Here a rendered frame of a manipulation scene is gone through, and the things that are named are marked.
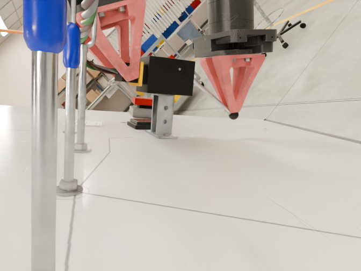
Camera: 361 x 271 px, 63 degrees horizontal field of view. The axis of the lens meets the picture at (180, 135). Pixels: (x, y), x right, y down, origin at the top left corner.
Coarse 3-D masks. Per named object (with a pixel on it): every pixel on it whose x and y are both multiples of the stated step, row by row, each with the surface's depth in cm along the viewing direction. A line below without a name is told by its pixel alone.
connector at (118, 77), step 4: (128, 64) 31; (144, 68) 32; (144, 72) 32; (116, 76) 33; (120, 76) 32; (144, 76) 32; (116, 80) 33; (120, 80) 32; (124, 80) 31; (132, 80) 32; (136, 80) 32; (144, 80) 32
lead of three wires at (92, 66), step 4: (88, 60) 29; (88, 64) 30; (92, 64) 30; (92, 68) 30; (96, 68) 31; (100, 68) 31; (104, 68) 31; (108, 68) 32; (112, 68) 32; (104, 72) 32; (108, 72) 32; (112, 72) 32; (116, 72) 32
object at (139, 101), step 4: (132, 100) 55; (136, 100) 52; (140, 100) 52; (144, 100) 52; (148, 100) 53; (152, 100) 53; (136, 104) 52; (140, 104) 52; (144, 104) 53; (148, 104) 53; (152, 104) 53; (144, 108) 54; (148, 108) 54
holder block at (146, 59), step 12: (144, 60) 33; (156, 60) 32; (168, 60) 33; (180, 60) 33; (156, 72) 32; (168, 72) 33; (180, 72) 33; (192, 72) 34; (144, 84) 33; (156, 84) 32; (168, 84) 33; (180, 84) 34; (192, 84) 34
